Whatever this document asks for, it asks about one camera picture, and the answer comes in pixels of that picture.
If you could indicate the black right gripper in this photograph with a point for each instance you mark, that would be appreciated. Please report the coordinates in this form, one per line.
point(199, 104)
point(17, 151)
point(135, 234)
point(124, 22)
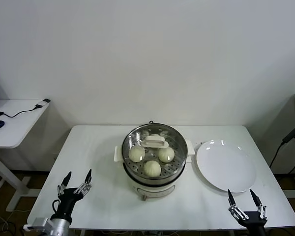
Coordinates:
point(254, 218)

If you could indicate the white round plate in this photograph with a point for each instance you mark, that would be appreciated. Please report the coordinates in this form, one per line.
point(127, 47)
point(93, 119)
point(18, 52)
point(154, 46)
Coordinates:
point(223, 167)

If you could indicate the white side desk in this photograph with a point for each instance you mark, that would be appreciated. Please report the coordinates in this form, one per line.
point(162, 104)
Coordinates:
point(19, 127)

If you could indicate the white steamed baozi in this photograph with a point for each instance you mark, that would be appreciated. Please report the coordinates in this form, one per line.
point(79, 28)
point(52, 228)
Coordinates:
point(166, 154)
point(152, 169)
point(137, 154)

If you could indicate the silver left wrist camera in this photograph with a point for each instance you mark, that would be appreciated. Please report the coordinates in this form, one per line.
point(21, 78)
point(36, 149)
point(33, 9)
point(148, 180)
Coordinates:
point(40, 223)

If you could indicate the stainless steel steamer basket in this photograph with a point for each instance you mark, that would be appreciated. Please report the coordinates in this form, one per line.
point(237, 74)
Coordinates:
point(127, 167)

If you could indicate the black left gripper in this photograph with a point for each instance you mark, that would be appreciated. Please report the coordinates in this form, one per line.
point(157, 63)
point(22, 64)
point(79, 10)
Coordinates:
point(67, 196)

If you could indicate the cream electric cooker pot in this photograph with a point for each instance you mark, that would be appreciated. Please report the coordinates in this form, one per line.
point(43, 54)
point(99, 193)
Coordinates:
point(157, 190)

